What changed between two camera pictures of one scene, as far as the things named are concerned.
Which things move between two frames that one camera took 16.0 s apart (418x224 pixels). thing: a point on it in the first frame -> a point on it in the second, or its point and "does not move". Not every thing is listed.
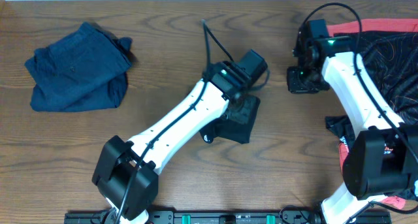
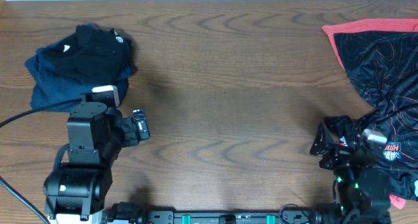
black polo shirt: (235, 132) -> (95, 53)
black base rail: (225, 217) does not move
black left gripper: (241, 112) -> (131, 131)
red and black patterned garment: (389, 48) does not move
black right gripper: (296, 87) -> (328, 144)
